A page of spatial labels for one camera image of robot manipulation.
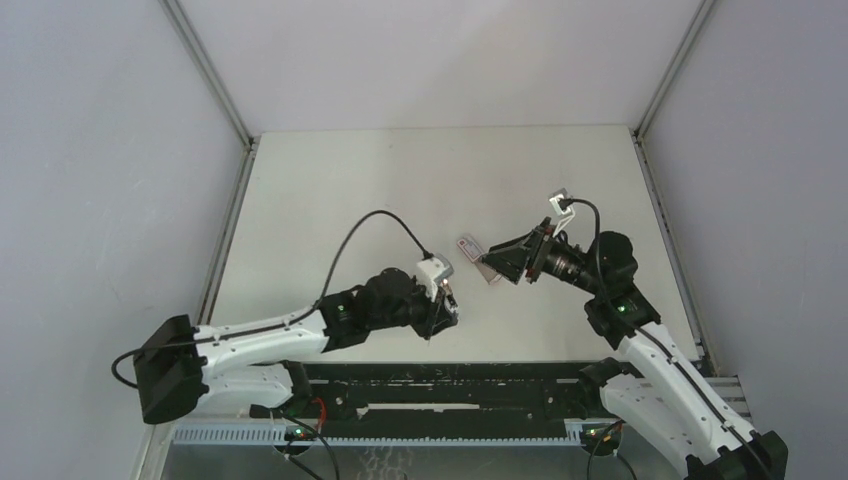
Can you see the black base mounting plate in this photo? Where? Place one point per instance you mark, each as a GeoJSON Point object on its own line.
{"type": "Point", "coordinates": [439, 403]}

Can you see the aluminium left frame rail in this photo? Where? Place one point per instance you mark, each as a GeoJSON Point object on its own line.
{"type": "Point", "coordinates": [219, 144]}

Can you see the aluminium frame rail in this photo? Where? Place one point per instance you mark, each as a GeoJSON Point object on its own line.
{"type": "Point", "coordinates": [219, 144]}
{"type": "Point", "coordinates": [657, 187]}

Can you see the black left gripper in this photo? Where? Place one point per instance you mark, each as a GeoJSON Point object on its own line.
{"type": "Point", "coordinates": [436, 316]}

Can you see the aluminium right frame rail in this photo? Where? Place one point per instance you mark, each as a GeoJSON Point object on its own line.
{"type": "Point", "coordinates": [657, 187]}

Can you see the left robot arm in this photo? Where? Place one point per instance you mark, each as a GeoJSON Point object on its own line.
{"type": "Point", "coordinates": [182, 368]}

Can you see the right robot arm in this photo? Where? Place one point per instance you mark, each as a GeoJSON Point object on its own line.
{"type": "Point", "coordinates": [650, 385]}

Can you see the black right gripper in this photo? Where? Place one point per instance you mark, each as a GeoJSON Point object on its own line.
{"type": "Point", "coordinates": [510, 258]}

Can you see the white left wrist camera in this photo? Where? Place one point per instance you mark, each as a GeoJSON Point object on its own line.
{"type": "Point", "coordinates": [434, 274]}

